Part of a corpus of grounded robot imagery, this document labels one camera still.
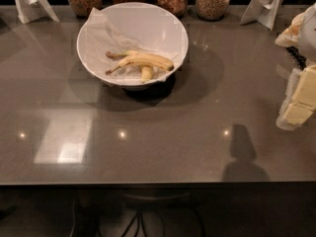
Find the white paper liner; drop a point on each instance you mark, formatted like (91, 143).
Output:
(102, 46)

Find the right white folded stand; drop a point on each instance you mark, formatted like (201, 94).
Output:
(262, 11)

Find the white bowl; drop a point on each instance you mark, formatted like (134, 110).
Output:
(151, 27)

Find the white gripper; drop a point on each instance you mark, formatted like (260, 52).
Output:
(309, 37)

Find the white folded stand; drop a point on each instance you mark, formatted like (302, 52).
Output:
(31, 10)
(262, 11)

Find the rightmost glass grain jar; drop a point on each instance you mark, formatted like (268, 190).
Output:
(212, 10)

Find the yellow banana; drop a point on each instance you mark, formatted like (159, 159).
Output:
(146, 70)
(147, 59)

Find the left white folded stand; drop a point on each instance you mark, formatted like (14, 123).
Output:
(31, 10)

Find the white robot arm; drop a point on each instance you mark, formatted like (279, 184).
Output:
(307, 35)

